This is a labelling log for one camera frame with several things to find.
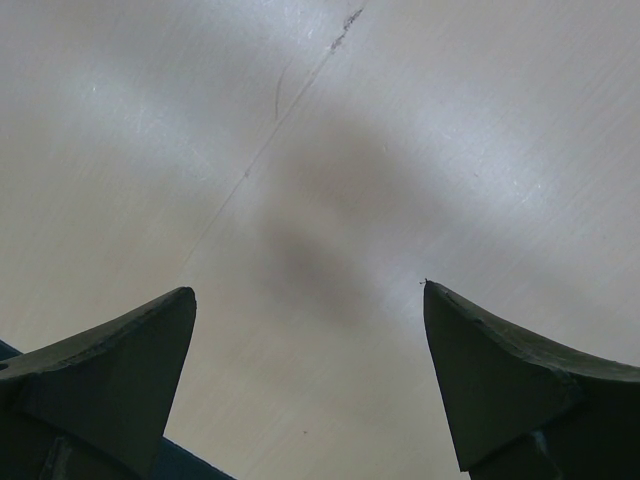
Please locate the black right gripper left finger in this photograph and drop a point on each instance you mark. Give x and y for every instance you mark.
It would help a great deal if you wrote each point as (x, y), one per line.
(95, 405)

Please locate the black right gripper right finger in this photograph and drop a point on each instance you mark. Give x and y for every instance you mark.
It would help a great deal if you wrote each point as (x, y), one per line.
(522, 406)

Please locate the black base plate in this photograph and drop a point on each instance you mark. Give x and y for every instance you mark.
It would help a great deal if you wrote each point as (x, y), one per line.
(174, 463)

